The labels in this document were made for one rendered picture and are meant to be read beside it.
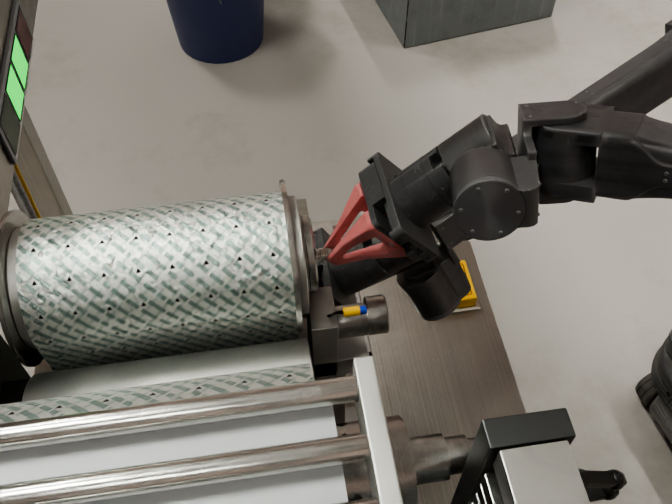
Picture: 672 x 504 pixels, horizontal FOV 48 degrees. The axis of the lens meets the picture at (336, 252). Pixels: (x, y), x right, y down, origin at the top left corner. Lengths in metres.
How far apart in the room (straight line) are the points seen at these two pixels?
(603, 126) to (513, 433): 0.32
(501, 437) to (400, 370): 0.63
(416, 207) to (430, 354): 0.42
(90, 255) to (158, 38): 2.45
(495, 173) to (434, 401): 0.50
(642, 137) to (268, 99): 2.19
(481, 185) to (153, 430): 0.31
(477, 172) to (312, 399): 0.26
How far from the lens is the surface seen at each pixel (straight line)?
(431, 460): 0.52
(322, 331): 0.74
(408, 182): 0.69
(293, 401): 0.42
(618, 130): 0.67
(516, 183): 0.61
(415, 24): 2.93
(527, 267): 2.32
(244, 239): 0.67
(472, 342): 1.09
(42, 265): 0.69
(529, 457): 0.44
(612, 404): 2.15
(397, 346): 1.08
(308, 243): 0.69
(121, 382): 0.70
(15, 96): 1.06
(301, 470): 0.41
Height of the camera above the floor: 1.83
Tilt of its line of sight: 53 degrees down
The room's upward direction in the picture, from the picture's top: straight up
